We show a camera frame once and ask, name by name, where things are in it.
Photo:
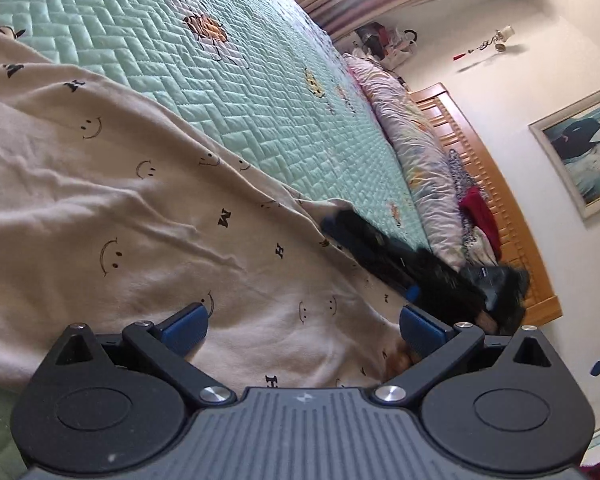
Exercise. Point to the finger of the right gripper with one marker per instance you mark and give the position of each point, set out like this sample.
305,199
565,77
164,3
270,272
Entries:
386,257

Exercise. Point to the framed wall picture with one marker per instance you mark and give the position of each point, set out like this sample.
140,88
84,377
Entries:
571,139

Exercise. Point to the dark red cloth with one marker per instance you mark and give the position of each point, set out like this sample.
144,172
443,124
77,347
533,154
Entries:
474,207

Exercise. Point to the cluttered nightstand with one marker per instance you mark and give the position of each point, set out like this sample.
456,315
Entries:
390,47

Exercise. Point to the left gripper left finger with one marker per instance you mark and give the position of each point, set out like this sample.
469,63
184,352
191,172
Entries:
161,350

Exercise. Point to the beige smiley print baby garment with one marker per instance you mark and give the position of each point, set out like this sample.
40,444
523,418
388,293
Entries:
113,210

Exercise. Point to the floral folded duvet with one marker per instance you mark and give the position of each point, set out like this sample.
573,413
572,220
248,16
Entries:
425,168

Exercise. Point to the green quilted bee bedspread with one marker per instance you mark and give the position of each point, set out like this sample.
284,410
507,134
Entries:
255,76

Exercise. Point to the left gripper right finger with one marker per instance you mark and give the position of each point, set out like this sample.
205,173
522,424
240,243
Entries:
444,351

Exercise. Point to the wooden headboard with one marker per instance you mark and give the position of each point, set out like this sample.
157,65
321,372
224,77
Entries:
518,247

